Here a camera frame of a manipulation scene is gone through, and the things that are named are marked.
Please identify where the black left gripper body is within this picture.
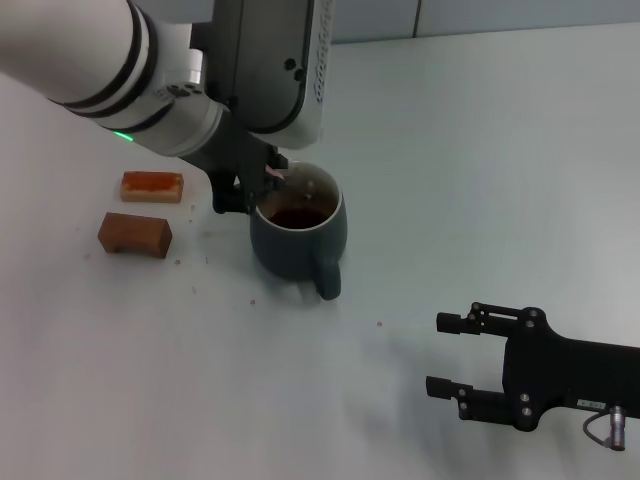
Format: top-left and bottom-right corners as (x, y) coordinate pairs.
(182, 107), (275, 176)

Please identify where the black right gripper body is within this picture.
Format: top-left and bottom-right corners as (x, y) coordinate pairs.
(502, 307), (640, 432)

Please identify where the pink handled metal spoon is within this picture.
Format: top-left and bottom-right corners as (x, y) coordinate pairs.
(264, 166), (319, 204)

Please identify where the dark grey ceramic cup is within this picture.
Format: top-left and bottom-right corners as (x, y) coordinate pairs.
(248, 160), (348, 302)

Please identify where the flat light stained wooden block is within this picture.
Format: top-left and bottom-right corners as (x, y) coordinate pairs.
(119, 170), (185, 205)

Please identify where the arched brown wooden block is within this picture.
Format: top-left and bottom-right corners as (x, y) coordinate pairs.
(97, 211), (174, 260)

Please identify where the right gripper cable with connector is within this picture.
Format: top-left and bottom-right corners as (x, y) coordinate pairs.
(582, 405), (629, 450)

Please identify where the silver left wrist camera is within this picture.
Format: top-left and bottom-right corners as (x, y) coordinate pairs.
(189, 0), (334, 151)

